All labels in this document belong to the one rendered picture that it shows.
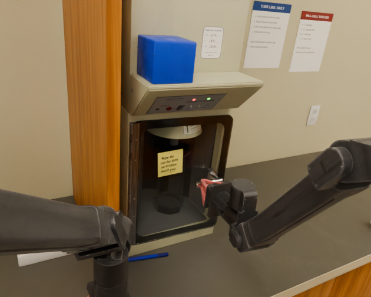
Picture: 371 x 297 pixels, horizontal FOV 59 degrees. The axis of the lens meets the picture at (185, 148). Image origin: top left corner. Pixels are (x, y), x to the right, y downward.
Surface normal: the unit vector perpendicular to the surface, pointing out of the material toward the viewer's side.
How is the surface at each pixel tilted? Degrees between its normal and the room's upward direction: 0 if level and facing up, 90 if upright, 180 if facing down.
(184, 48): 90
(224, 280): 0
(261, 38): 90
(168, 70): 90
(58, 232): 72
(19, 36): 90
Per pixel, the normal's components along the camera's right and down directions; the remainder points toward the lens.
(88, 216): 0.92, -0.33
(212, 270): 0.09, -0.90
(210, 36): 0.46, 0.41
